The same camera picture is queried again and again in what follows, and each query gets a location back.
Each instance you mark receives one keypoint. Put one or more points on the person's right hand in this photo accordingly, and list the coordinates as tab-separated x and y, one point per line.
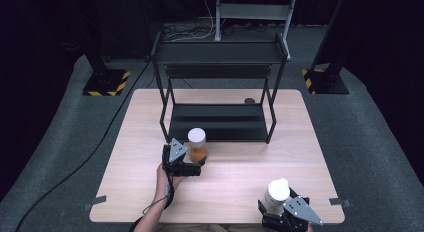
309	228

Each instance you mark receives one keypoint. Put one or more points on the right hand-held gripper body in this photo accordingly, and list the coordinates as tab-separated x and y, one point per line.
301	210

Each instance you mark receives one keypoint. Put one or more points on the black stand with striped base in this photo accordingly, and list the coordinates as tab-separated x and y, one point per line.
325	82
106	82

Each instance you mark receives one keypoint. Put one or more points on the jar of orange powder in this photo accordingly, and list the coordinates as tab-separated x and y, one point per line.
197	148

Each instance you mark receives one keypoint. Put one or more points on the black metal shelf rack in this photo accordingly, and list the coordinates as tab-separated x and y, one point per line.
218	53

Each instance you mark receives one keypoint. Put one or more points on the grey metal stand frame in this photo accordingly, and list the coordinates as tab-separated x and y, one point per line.
255	12

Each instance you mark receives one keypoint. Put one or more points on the grey tape strip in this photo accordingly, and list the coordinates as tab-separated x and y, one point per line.
96	201
338	202

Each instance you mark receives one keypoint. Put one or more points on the person's left hand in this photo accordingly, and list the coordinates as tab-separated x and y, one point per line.
163	183

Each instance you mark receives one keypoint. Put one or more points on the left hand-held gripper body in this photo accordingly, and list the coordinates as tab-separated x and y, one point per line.
176	150

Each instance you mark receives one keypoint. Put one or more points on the dark round table grommet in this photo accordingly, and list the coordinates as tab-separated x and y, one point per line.
249	101

